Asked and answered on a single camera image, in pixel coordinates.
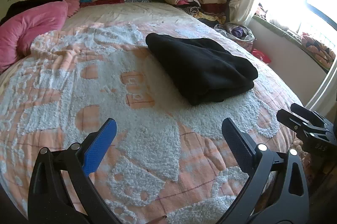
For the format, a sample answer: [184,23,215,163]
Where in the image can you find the black printed t-shirt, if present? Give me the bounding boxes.
[146,33,258,106]

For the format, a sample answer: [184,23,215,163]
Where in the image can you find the basket with purple clothes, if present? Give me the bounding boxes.
[214,23,255,52]

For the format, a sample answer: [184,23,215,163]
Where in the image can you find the folded clothes stack right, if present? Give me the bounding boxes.
[177,0,231,27]

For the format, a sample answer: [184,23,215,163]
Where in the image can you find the red white folded clothes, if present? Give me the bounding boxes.
[80,0,126,8]

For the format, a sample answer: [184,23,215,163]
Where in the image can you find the patterned cushion on windowsill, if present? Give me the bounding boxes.
[301,33,336,71]

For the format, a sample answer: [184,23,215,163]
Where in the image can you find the red plastic bag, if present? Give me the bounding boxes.
[251,49,271,65]

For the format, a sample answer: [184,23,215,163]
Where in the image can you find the peach white chenille bedspread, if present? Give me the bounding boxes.
[1,3,299,223]

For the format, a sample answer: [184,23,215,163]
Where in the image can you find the pink quilt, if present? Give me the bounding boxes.
[1,0,79,72]

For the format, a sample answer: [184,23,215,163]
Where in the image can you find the black garment on quilt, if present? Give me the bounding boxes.
[1,0,63,25]

